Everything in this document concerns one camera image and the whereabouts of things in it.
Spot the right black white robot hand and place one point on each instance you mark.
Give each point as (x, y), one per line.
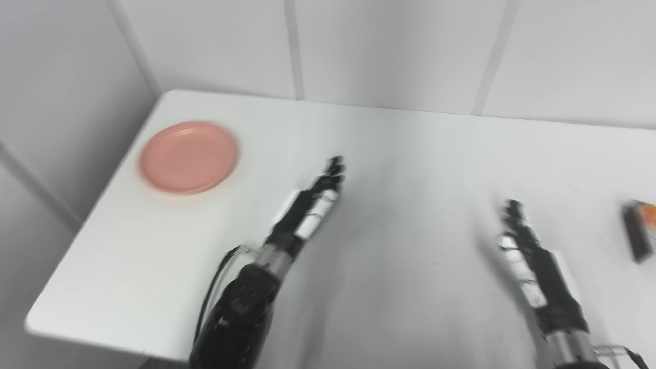
(551, 282)

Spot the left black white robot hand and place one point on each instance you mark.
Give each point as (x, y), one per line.
(297, 218)

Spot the cake slice with fruit topping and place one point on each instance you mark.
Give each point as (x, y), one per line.
(638, 230)

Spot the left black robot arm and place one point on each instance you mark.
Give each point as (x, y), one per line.
(241, 318)

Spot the pink round plate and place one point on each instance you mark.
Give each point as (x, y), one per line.
(189, 158)

